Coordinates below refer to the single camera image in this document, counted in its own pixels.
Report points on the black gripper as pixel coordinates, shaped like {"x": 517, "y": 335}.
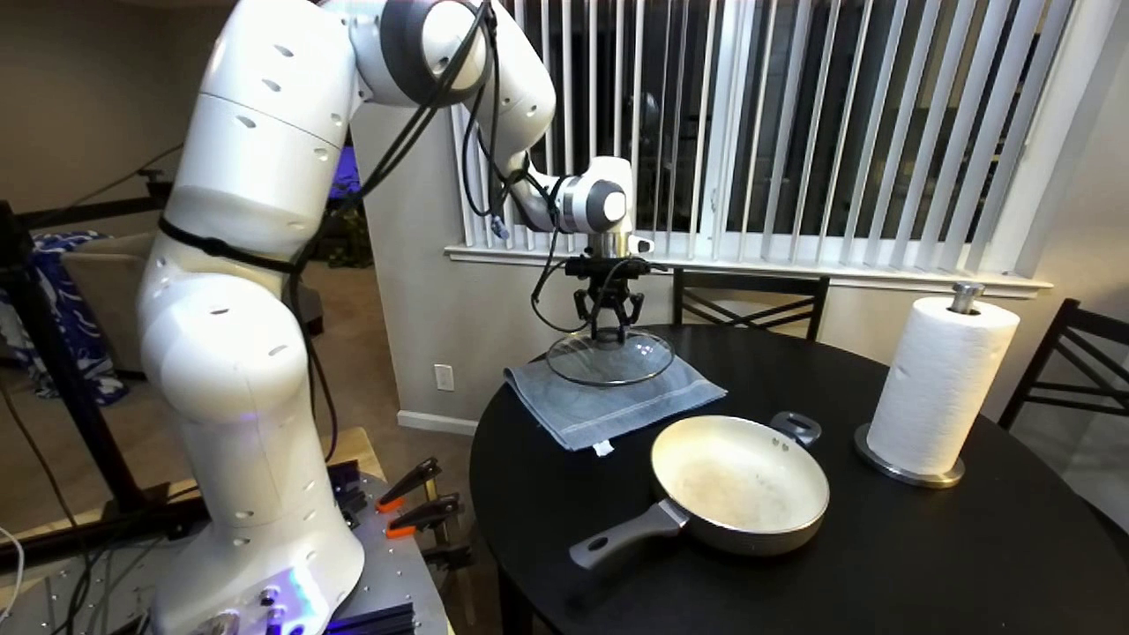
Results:
{"x": 609, "y": 272}

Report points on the glass lid with black knob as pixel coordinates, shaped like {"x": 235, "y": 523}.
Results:
{"x": 611, "y": 356}

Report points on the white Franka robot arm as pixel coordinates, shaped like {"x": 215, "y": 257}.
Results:
{"x": 235, "y": 355}

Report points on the metal robot base platform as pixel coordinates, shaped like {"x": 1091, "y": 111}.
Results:
{"x": 401, "y": 588}

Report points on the blue folded towel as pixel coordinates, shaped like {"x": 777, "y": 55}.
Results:
{"x": 585, "y": 417}

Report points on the black chair with crossed back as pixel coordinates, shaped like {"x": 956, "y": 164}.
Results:
{"x": 752, "y": 291}
{"x": 1076, "y": 355}

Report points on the black orange spring clamp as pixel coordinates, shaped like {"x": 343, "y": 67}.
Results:
{"x": 423, "y": 515}
{"x": 410, "y": 483}

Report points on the white vertical window blinds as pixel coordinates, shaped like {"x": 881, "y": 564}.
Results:
{"x": 823, "y": 118}

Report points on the white paper towel roll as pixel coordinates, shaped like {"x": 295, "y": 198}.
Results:
{"x": 938, "y": 383}

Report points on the metal paper towel holder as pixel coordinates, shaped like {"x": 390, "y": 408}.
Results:
{"x": 907, "y": 477}

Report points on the blue patterned cloth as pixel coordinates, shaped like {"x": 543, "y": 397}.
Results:
{"x": 63, "y": 294}

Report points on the white wall outlet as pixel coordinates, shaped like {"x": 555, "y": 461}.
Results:
{"x": 441, "y": 375}

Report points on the black metal stand frame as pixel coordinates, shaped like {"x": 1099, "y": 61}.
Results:
{"x": 56, "y": 388}

